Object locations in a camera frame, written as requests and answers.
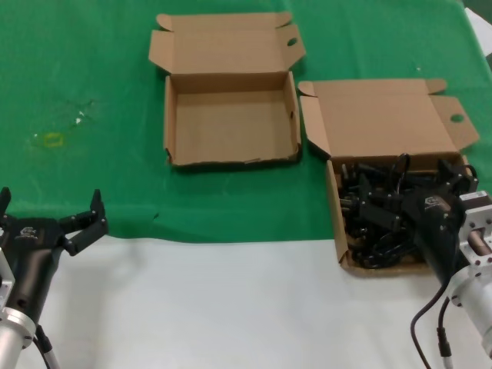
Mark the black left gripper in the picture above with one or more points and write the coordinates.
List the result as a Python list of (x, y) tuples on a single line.
[(30, 246)]

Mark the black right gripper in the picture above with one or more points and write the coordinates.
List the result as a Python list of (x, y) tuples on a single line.
[(436, 230)]

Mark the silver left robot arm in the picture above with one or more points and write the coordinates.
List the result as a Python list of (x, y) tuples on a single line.
[(11, 338)]

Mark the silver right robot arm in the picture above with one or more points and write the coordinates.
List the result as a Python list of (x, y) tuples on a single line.
[(473, 300)]

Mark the yellow tape square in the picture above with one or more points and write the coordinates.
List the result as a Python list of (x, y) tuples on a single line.
[(54, 140)]

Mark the green table cloth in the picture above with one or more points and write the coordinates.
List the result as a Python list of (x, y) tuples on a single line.
[(77, 57)]

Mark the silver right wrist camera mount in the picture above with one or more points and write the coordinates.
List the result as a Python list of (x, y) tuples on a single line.
[(478, 238)]

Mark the cardboard box with torn wall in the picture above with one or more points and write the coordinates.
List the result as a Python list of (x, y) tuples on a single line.
[(230, 115)]

